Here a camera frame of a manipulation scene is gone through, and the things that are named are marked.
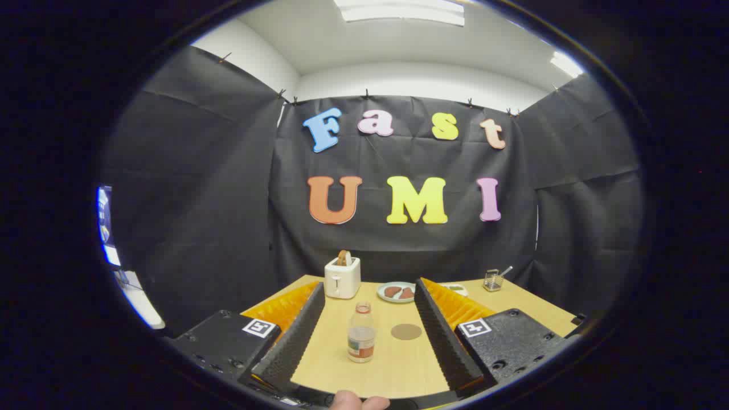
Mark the white divided dish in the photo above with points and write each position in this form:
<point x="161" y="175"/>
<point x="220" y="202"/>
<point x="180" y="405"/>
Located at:
<point x="459" y="289"/>

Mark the clear plastic juice bottle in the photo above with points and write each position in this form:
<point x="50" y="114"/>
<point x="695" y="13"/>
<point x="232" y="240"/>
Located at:
<point x="361" y="341"/>

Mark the round brown coaster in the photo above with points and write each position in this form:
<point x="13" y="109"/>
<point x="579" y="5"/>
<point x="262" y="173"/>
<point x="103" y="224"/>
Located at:
<point x="406" y="332"/>

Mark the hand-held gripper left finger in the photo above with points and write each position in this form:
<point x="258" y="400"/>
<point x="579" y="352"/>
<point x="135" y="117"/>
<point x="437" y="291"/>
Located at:
<point x="287" y="347"/>

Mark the white toaster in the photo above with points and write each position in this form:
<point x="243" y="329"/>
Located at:
<point x="342" y="282"/>

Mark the black backdrop cloth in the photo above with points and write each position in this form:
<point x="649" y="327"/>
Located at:
<point x="228" y="199"/>

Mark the brown meat slice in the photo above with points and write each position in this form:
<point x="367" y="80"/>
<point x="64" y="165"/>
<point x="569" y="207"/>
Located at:
<point x="392" y="291"/>
<point x="406" y="294"/>

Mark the metal spoon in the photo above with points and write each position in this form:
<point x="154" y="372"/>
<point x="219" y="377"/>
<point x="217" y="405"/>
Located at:
<point x="506" y="270"/>

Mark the brown bread slice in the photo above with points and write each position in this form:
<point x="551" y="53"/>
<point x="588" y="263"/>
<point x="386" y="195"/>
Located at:
<point x="344" y="258"/>

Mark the small ceiling light panel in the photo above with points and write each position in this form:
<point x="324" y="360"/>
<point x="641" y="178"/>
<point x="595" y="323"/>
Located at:
<point x="565" y="64"/>

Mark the pale green plate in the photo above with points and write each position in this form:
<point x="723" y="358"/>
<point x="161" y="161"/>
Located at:
<point x="387" y="298"/>

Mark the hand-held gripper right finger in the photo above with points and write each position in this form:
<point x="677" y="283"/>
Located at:
<point x="447" y="347"/>

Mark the wooden table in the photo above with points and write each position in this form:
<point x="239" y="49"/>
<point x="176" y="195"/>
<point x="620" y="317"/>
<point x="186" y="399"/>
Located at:
<point x="387" y="370"/>

